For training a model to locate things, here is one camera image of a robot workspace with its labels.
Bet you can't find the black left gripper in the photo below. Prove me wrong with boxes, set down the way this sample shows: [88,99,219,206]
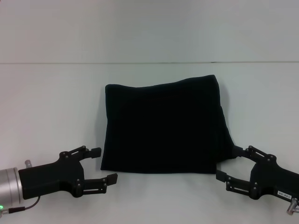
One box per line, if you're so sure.
[18,145,119,200]

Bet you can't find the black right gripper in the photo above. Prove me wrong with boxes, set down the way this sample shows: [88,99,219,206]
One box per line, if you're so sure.
[215,145,299,201]

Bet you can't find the black t-shirt with white print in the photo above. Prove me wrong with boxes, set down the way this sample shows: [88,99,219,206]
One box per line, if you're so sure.
[100,74,242,175]

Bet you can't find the thin reddish left gripper cable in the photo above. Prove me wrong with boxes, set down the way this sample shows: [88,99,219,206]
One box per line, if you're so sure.
[0,196,42,214]

